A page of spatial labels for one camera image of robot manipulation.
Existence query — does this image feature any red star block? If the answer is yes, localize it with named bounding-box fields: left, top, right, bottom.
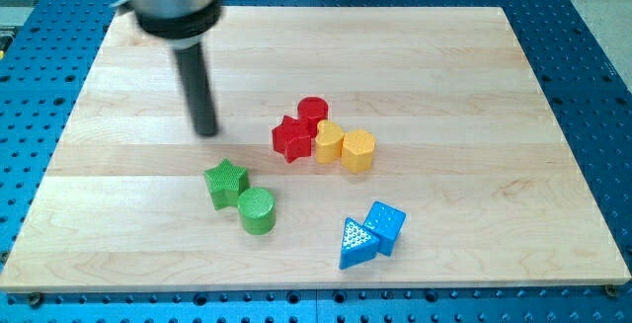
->
left=272, top=116, right=312, bottom=163

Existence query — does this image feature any red cylinder block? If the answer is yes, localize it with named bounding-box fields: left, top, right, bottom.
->
left=297, top=96, right=329, bottom=138

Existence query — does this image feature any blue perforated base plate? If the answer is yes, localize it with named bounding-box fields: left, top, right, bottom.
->
left=1, top=0, right=631, bottom=322

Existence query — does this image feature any green star block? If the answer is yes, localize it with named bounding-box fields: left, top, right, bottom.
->
left=203, top=158, right=250, bottom=210

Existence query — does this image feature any yellow heart block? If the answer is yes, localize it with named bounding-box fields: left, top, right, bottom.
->
left=315, top=120, right=345, bottom=164

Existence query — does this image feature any green cylinder block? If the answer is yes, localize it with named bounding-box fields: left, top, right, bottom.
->
left=237, top=187, right=276, bottom=235

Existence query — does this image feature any yellow hexagon block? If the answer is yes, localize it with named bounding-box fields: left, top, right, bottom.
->
left=341, top=129, right=375, bottom=173

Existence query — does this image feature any blue cube block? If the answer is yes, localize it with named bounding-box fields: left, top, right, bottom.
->
left=362, top=202, right=406, bottom=256

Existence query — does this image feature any blue triangle block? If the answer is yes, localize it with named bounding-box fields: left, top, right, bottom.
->
left=339, top=217, right=379, bottom=270

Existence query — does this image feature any wooden board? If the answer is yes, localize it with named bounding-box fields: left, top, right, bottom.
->
left=1, top=6, right=630, bottom=292

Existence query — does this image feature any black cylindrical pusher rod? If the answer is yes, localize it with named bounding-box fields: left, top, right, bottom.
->
left=174, top=42, right=218, bottom=137

